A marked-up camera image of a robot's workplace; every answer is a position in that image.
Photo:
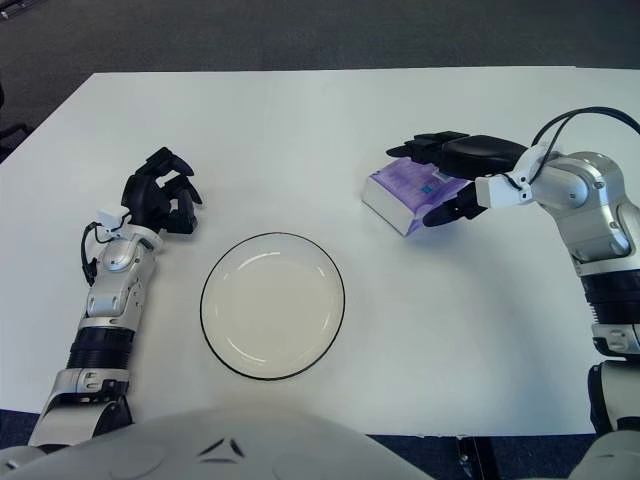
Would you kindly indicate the grey robot torso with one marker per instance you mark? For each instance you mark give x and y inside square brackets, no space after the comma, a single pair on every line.
[225,445]

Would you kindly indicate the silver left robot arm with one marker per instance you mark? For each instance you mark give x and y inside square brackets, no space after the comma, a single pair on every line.
[110,295]

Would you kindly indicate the purple tissue paper pack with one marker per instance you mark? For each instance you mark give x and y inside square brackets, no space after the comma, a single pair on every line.
[400,190]

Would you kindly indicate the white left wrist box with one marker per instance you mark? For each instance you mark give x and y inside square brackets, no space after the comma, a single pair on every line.
[111,218]

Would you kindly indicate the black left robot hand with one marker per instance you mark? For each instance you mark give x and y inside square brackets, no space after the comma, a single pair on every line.
[142,192]

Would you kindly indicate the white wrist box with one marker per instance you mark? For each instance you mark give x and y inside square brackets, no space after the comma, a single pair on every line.
[500,191]
[111,218]

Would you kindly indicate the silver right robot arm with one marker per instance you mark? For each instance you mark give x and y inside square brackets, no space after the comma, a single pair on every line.
[595,210]

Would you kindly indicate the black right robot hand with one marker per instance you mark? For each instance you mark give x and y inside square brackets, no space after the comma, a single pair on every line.
[480,152]

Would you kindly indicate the white plate with black rim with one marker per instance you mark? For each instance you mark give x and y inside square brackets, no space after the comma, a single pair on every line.
[272,305]

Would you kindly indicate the black office chair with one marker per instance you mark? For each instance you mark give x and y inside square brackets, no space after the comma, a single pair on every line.
[10,132]

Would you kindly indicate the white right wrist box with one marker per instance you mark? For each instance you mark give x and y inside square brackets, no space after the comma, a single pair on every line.
[500,191]

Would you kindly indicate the black table frame leg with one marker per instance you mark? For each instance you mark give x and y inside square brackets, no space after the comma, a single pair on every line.
[477,457]

